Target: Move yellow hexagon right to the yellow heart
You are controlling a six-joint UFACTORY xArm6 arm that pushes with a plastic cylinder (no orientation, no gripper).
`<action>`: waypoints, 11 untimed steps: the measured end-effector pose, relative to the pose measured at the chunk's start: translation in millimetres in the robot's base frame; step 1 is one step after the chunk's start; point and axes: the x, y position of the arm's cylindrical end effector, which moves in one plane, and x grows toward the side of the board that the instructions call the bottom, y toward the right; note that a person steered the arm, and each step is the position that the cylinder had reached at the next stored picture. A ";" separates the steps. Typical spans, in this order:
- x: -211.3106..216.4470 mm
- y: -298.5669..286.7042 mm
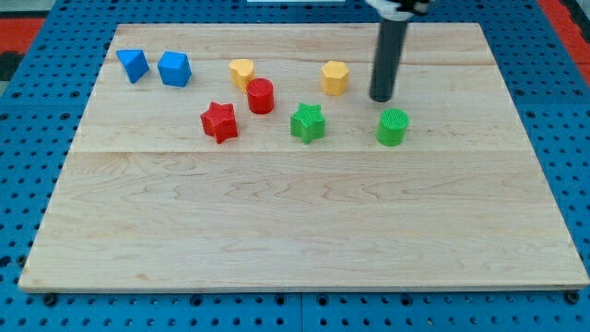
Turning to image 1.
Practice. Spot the yellow hexagon block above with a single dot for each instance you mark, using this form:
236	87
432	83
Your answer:
334	80

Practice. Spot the green cylinder block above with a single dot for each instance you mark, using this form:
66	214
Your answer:
392	127

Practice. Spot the light wooden board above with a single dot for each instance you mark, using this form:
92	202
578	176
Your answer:
147	202

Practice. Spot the blue triangular prism block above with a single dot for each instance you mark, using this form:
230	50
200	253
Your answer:
134	62

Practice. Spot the blue cube block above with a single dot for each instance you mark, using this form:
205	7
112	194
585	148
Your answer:
174	69

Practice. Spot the yellow heart block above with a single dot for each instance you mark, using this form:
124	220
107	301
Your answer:
241	73

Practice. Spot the green star block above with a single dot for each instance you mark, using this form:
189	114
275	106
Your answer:
308	123

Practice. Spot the red cylinder block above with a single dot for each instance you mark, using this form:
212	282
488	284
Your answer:
260	94

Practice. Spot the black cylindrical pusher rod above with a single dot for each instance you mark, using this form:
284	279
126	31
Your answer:
389	47

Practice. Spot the red star block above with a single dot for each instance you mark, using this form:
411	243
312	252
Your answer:
219	121

